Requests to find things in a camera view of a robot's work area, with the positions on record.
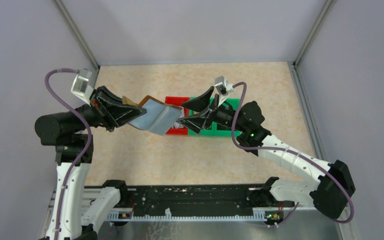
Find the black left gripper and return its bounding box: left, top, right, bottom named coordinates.
left=68, top=84, right=147, bottom=133

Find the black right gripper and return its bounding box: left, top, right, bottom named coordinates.
left=176, top=86, right=247, bottom=135

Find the brown leather card holder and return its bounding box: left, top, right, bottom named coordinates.
left=128, top=95, right=183, bottom=136

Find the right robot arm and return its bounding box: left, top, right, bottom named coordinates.
left=177, top=87, right=356, bottom=224

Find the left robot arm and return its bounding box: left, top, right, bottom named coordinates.
left=34, top=86, right=146, bottom=240

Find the silver VIP card pile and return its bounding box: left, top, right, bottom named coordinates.
left=172, top=122, right=184, bottom=129

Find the green bin with black cards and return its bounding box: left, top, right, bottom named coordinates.
left=211, top=98, right=240, bottom=138

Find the red plastic bin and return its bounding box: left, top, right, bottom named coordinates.
left=165, top=96, right=191, bottom=136

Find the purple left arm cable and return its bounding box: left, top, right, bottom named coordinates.
left=44, top=68, right=94, bottom=240

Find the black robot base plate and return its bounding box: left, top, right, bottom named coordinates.
left=115, top=183, right=295, bottom=217

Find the aluminium frame rail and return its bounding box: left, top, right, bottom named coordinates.
left=49, top=177, right=355, bottom=231

